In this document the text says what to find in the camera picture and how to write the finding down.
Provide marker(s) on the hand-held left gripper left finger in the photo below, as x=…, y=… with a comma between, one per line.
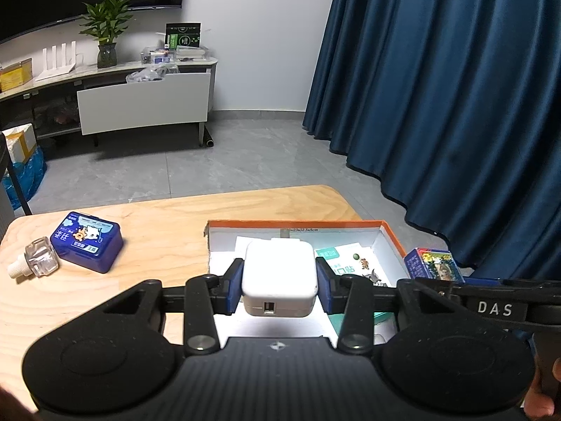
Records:
x=234, y=286

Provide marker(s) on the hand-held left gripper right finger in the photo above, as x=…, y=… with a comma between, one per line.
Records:
x=326, y=286

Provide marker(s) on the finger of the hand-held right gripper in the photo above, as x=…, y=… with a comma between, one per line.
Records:
x=447, y=287

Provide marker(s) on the red and blue card box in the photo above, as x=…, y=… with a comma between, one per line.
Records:
x=436, y=263

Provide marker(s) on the green and white bandage box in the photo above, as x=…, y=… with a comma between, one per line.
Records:
x=346, y=258

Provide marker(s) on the white charger cube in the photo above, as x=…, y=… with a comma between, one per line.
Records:
x=280, y=276

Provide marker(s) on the orange cardboard box white inside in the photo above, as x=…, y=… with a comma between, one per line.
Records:
x=350, y=233

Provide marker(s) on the person's right hand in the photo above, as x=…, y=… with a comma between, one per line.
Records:
x=543, y=403

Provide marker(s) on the black cylinder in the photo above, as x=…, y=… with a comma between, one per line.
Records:
x=206, y=141

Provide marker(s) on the blue tin box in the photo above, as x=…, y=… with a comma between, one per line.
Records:
x=87, y=239

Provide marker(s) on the blue curtain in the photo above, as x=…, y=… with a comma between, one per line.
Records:
x=438, y=96

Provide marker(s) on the clear bottle with white cap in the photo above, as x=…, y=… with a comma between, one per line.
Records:
x=37, y=258

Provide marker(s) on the white television cabinet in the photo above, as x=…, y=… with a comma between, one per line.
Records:
x=144, y=103

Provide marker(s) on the pile of small clear packets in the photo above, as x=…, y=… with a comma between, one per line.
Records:
x=171, y=61

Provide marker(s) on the blue plastic bag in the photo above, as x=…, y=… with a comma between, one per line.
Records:
x=26, y=177

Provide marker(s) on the green and black box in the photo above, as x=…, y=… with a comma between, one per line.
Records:
x=184, y=35

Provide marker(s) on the white cardboard box yellow tape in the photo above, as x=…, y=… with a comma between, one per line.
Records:
x=19, y=140

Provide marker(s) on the white router with antennas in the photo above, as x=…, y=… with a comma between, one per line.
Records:
x=59, y=63

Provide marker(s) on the potted plant in dark pot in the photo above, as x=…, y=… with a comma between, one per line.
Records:
x=107, y=26

